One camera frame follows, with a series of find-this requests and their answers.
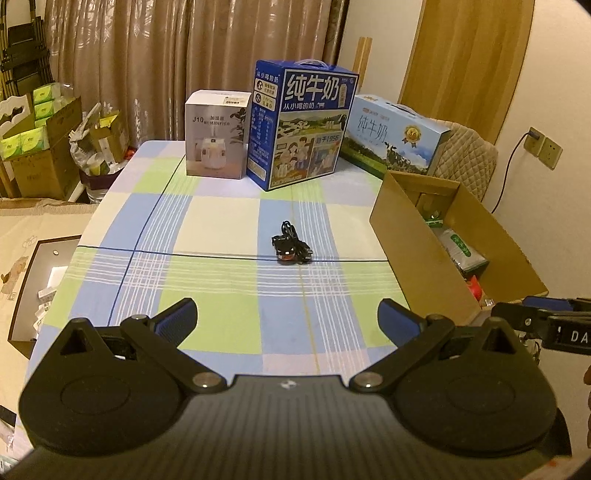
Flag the light blue milk box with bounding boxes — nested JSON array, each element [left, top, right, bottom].
[[339, 93, 452, 180]]

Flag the dark blue milk carton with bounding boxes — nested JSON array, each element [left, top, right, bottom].
[[246, 58, 360, 193]]

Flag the silver green snack packet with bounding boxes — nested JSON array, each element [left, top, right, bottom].
[[436, 226, 489, 276]]

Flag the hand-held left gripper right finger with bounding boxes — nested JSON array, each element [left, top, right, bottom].
[[348, 297, 523, 394]]

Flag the white carved chair back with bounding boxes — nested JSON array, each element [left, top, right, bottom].
[[0, 94, 36, 140]]

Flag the white humidifier box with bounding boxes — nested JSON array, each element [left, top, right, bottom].
[[184, 89, 254, 181]]

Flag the wooden sticks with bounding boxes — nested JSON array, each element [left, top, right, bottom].
[[353, 36, 373, 96]]

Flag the wooden door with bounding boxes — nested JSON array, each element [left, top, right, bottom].
[[399, 0, 537, 147]]

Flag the bin with rubbish bags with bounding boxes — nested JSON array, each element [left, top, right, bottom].
[[69, 102, 126, 191]]

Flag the black tray box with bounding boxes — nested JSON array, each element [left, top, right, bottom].
[[8, 235, 84, 359]]

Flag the stack of green tissue packs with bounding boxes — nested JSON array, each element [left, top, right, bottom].
[[0, 83, 64, 162]]

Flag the black power cable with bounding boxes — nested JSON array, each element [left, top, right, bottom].
[[489, 131, 539, 214]]

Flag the brown cardboard box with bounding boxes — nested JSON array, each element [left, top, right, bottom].
[[369, 169, 550, 331]]

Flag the beige wall socket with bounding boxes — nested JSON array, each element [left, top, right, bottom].
[[526, 126, 546, 156], [540, 136, 563, 169]]

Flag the large cardboard box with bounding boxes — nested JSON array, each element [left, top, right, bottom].
[[0, 95, 83, 200]]

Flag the beige quilted chair cover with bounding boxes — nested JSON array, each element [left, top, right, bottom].
[[427, 120, 500, 205]]

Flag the plaid tablecloth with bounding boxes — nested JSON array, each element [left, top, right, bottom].
[[25, 138, 417, 386]]

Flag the black folding rack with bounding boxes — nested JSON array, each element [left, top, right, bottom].
[[0, 0, 49, 100]]

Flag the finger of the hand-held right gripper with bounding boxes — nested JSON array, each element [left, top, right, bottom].
[[490, 302, 551, 343], [523, 295, 591, 316]]

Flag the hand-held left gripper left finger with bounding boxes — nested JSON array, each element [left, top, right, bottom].
[[58, 297, 228, 394]]

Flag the small cardboard box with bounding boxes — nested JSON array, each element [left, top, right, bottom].
[[89, 110, 130, 165]]

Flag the black cable bundle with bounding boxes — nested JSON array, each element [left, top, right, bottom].
[[270, 220, 315, 265]]

